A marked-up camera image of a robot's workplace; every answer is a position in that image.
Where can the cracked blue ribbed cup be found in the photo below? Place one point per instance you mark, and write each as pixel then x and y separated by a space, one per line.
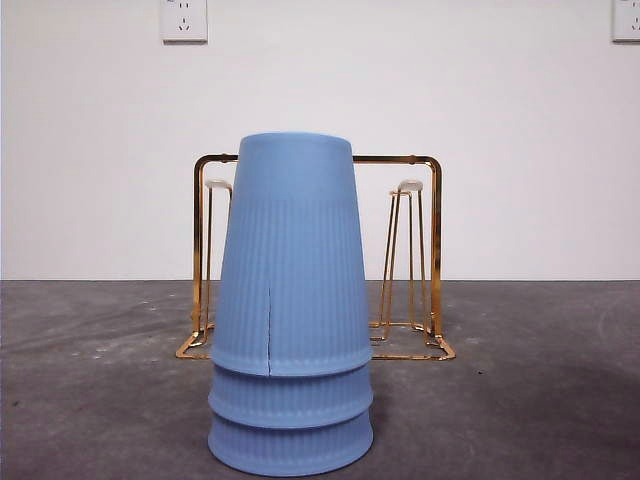
pixel 295 240

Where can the blue ribbed plastic cup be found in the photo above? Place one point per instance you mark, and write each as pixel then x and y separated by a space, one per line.
pixel 300 397
pixel 295 450

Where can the white wall socket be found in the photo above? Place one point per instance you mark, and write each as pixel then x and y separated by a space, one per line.
pixel 184 20
pixel 627 20

